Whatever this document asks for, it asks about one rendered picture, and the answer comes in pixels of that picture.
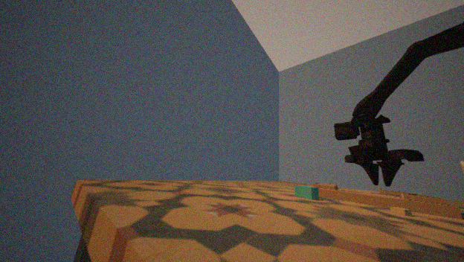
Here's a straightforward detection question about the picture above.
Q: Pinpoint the green rectangular block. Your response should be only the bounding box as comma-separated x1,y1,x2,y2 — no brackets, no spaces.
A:
294,185,319,199

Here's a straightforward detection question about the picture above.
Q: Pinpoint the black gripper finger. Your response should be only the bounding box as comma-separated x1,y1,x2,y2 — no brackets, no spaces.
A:
377,162,405,186
356,162,379,186

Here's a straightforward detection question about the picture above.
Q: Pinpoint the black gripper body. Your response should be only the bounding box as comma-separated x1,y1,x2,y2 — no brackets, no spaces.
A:
344,135,425,164

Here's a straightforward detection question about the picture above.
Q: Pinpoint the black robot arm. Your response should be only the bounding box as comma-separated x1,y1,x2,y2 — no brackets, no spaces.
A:
334,22,464,156

